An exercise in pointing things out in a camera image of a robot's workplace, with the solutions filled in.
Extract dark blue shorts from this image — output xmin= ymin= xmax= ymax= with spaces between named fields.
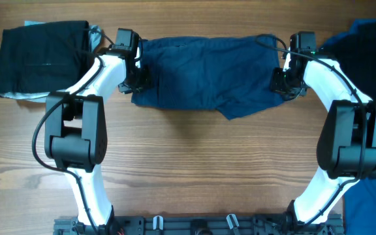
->
xmin=131 ymin=37 xmax=283 ymax=119

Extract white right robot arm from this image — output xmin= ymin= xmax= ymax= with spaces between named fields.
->
xmin=270 ymin=31 xmax=376 ymax=232

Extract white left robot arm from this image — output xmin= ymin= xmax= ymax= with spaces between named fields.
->
xmin=32 ymin=28 xmax=152 ymax=234

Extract folded light grey garment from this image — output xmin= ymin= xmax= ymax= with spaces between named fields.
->
xmin=0 ymin=20 xmax=103 ymax=104

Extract black crumpled garment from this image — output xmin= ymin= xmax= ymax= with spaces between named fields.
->
xmin=321 ymin=19 xmax=376 ymax=179

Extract folded black garment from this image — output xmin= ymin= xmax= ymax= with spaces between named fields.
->
xmin=0 ymin=20 xmax=94 ymax=98

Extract bright blue garment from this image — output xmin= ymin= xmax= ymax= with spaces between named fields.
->
xmin=324 ymin=18 xmax=376 ymax=235

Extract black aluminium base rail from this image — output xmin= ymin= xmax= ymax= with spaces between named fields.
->
xmin=52 ymin=213 xmax=344 ymax=235

